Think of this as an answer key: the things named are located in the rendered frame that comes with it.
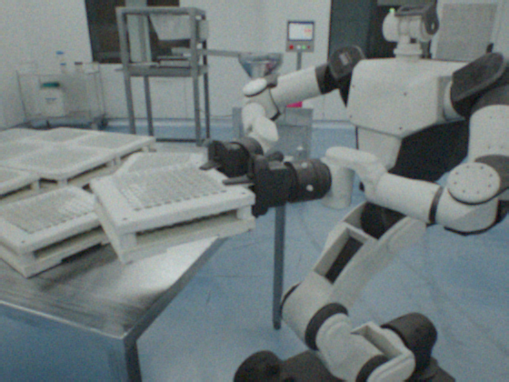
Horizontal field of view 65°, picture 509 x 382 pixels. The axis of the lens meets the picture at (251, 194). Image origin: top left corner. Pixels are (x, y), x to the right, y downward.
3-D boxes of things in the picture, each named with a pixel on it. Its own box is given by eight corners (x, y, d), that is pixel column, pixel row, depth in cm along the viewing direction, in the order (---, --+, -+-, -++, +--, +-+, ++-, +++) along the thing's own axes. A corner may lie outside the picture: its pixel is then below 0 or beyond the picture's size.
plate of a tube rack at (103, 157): (2, 171, 126) (0, 165, 126) (62, 151, 148) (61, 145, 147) (61, 181, 118) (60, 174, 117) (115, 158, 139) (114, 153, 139)
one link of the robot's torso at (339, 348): (360, 336, 145) (301, 268, 117) (404, 375, 129) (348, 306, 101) (332, 370, 142) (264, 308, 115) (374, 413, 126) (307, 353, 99)
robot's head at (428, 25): (414, 30, 99) (406, 1, 94) (445, 30, 92) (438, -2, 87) (398, 45, 97) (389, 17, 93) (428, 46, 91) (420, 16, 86)
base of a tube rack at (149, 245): (94, 210, 83) (92, 199, 82) (202, 188, 94) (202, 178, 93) (122, 265, 63) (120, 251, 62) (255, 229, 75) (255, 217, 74)
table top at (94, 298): (-309, 218, 114) (-315, 207, 113) (16, 134, 210) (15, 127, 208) (124, 356, 66) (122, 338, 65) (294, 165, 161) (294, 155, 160)
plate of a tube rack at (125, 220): (89, 187, 81) (88, 178, 80) (201, 168, 92) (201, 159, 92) (117, 236, 61) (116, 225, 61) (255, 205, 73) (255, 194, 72)
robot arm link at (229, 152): (235, 143, 85) (261, 132, 95) (198, 137, 90) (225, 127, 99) (235, 197, 90) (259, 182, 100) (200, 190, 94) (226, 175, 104)
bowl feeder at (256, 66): (236, 104, 319) (235, 54, 305) (240, 97, 353) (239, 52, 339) (297, 105, 317) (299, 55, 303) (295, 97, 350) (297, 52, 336)
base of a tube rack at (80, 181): (5, 185, 128) (4, 179, 127) (64, 164, 149) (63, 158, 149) (64, 196, 120) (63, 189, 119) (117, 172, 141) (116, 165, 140)
